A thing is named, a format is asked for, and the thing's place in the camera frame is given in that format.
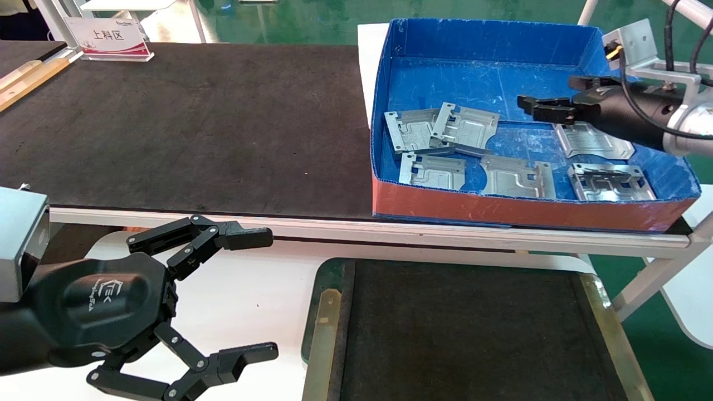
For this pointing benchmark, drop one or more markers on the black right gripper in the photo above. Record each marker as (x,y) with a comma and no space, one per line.
(618,111)

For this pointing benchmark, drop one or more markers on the black tray with green rim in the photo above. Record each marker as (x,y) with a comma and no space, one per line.
(457,334)

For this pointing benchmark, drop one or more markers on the white aluminium post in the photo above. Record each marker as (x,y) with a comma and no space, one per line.
(55,22)

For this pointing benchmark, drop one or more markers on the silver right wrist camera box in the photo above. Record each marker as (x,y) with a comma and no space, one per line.
(635,39)

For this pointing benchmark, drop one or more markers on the aluminium table frame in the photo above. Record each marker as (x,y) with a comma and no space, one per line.
(278,225)

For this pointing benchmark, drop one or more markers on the stamped grey metal part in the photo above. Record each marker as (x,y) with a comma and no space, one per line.
(409,131)
(610,184)
(434,171)
(590,142)
(515,178)
(468,128)

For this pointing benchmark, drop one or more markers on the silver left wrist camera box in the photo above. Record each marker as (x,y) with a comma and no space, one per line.
(19,239)

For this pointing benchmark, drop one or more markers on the blue box with orange outside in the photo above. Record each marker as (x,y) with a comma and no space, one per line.
(473,78)

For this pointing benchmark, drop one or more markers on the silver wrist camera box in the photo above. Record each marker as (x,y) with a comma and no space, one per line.
(19,239)
(635,39)

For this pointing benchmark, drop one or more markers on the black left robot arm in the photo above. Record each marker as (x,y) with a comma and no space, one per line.
(14,340)

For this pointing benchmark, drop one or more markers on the white board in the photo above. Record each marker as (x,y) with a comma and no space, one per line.
(128,4)

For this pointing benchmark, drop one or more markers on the wooden strip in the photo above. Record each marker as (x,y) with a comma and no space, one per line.
(33,81)

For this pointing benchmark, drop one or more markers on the white tube railing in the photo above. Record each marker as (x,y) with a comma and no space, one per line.
(587,11)

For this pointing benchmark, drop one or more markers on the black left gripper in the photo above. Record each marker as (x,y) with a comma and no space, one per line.
(94,303)

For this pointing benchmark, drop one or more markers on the acrylic sign with Chinese text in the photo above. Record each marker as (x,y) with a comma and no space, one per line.
(108,36)

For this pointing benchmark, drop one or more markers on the white foam sheet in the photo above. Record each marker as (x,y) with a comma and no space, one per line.
(370,67)

